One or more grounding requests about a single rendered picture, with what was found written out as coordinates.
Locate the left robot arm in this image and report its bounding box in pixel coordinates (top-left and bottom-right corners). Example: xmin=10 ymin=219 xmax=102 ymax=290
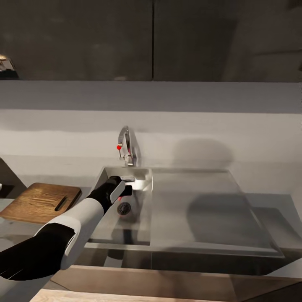
xmin=0 ymin=176 xmax=135 ymax=302

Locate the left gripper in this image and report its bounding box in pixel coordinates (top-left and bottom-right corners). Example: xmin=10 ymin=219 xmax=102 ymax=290
xmin=120 ymin=185 xmax=132 ymax=197

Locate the cutting board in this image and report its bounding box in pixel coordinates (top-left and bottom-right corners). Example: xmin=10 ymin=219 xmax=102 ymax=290
xmin=0 ymin=182 xmax=82 ymax=224

